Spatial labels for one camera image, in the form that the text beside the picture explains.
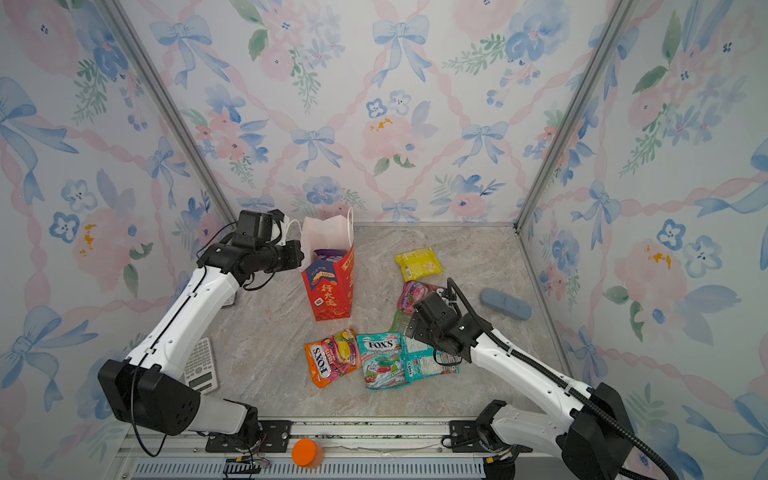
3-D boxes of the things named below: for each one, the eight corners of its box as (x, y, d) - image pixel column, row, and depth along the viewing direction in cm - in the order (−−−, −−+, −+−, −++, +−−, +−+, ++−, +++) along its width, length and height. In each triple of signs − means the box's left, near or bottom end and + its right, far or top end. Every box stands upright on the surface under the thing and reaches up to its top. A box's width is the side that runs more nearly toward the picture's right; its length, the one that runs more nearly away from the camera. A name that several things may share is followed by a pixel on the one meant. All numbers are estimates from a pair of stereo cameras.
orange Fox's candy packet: (317, 389, 83) (315, 385, 80) (306, 350, 90) (303, 345, 87) (368, 365, 87) (367, 361, 84) (353, 330, 94) (352, 325, 91)
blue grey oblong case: (475, 301, 101) (478, 295, 98) (483, 287, 105) (486, 281, 102) (524, 326, 95) (528, 321, 93) (530, 310, 99) (534, 305, 96)
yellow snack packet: (405, 283, 105) (406, 277, 103) (397, 260, 112) (397, 254, 109) (441, 274, 108) (442, 268, 105) (430, 252, 114) (431, 246, 111)
